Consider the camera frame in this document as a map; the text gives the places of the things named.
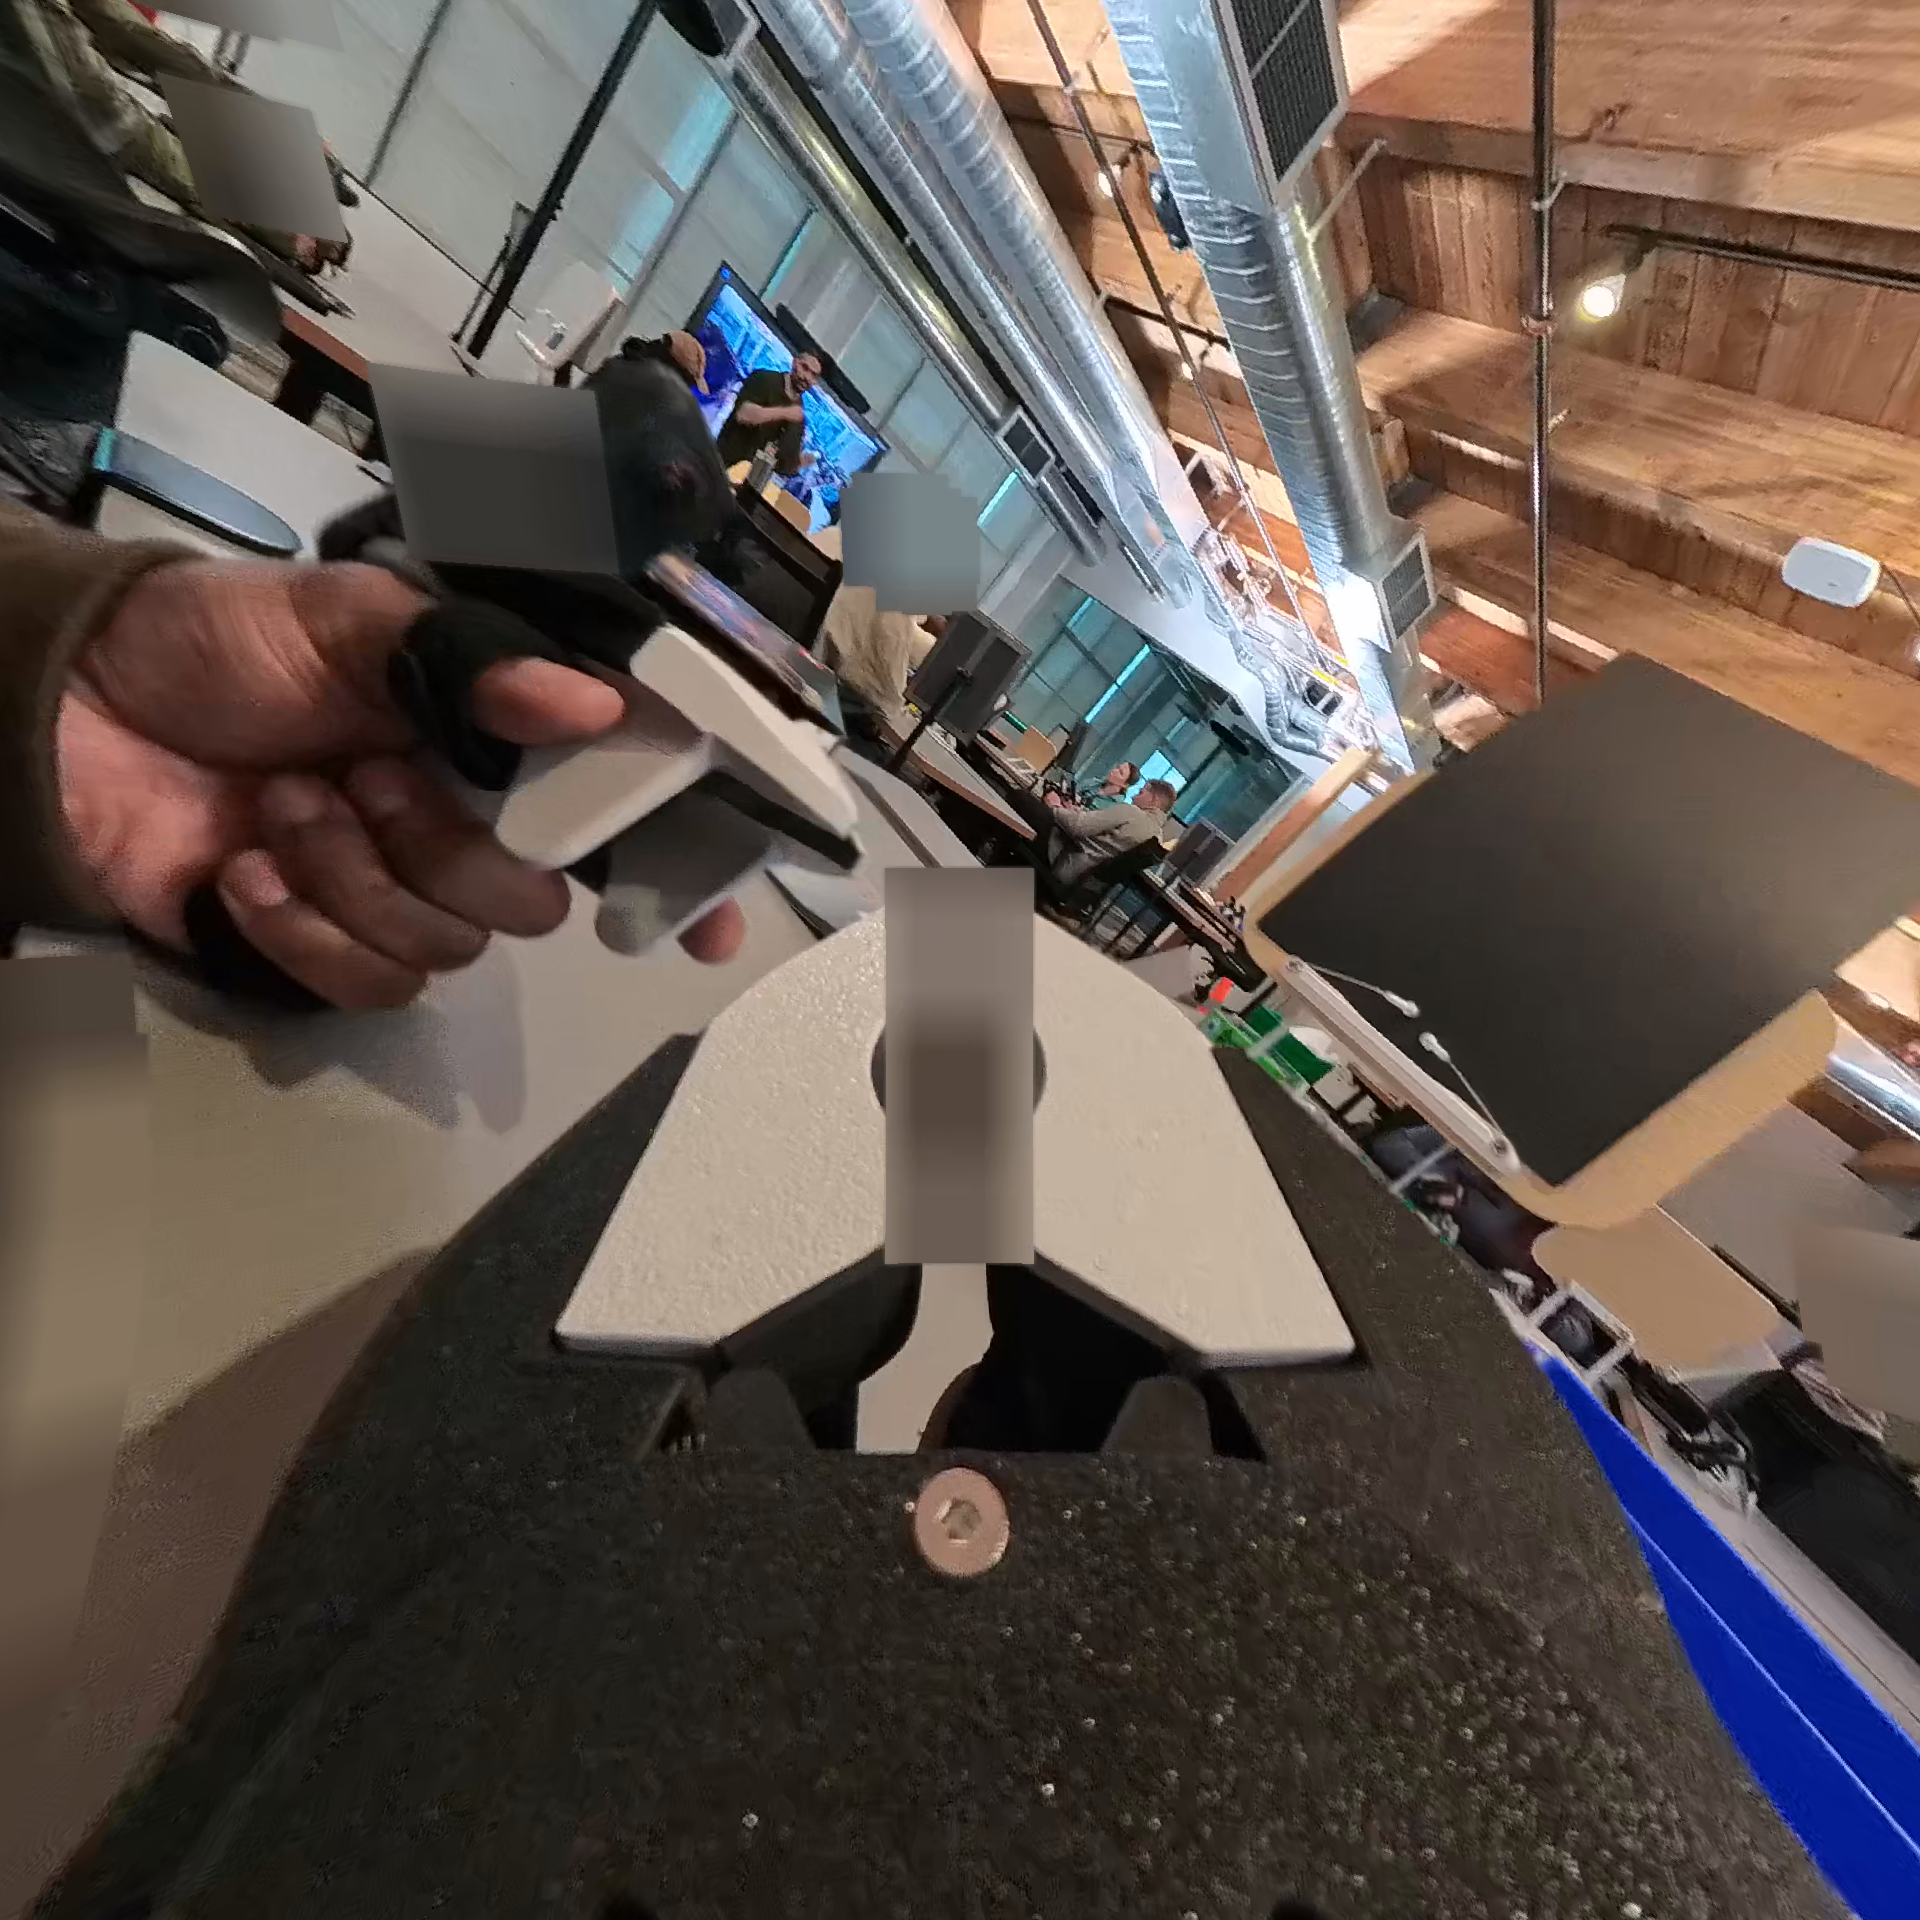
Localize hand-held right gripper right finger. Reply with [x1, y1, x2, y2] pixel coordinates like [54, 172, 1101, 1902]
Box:
[1035, 914, 1361, 1368]

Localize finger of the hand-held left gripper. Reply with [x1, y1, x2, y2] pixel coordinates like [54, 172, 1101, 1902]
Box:
[591, 742, 980, 960]
[495, 621, 865, 876]

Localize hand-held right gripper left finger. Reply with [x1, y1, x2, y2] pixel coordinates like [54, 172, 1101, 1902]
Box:
[555, 914, 890, 1359]

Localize blue plastic bin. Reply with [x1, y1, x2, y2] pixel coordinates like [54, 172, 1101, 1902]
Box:
[1530, 1338, 1920, 1920]

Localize person's left forearm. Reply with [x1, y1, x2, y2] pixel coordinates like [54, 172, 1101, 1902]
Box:
[0, 502, 203, 945]

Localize black felt desk divider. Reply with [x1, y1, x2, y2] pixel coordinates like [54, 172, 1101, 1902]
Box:
[1242, 652, 1920, 1233]

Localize person's left hand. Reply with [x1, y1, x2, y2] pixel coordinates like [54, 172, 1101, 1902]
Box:
[53, 559, 748, 1010]

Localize green crates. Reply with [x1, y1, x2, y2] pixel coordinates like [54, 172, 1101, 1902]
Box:
[1197, 982, 1335, 1086]

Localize dark oval plate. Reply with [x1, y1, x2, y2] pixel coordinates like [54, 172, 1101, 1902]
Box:
[86, 428, 309, 559]

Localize white ceiling access point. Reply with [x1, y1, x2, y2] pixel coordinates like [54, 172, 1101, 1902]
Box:
[1779, 535, 1883, 610]

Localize black ceiling rod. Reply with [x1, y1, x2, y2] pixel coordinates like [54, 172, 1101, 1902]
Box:
[1523, 0, 1562, 705]

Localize wall television screen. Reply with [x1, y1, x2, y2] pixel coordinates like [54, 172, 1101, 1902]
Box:
[685, 262, 891, 537]

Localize silver ventilation duct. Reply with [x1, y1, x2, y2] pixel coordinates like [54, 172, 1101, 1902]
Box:
[750, 0, 1202, 601]
[1101, 0, 1444, 759]

